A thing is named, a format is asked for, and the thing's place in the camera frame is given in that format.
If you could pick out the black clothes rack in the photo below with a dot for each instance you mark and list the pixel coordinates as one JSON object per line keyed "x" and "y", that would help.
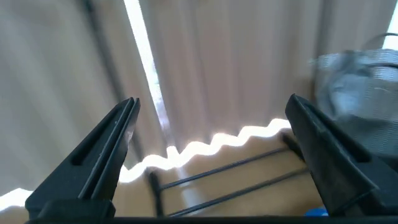
{"x": 154, "y": 193}

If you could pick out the white laundry basket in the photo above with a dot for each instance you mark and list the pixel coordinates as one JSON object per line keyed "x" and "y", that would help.
{"x": 382, "y": 124}

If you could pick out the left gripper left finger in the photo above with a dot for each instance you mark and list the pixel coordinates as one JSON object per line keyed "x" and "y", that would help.
{"x": 93, "y": 165}

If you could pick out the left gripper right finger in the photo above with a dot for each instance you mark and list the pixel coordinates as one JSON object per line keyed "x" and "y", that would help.
{"x": 335, "y": 168}

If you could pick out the pale grey shorts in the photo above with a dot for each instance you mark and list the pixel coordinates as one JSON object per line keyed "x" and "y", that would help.
{"x": 348, "y": 93}

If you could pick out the beige curtain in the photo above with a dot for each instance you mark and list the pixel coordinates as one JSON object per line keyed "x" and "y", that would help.
{"x": 217, "y": 62}

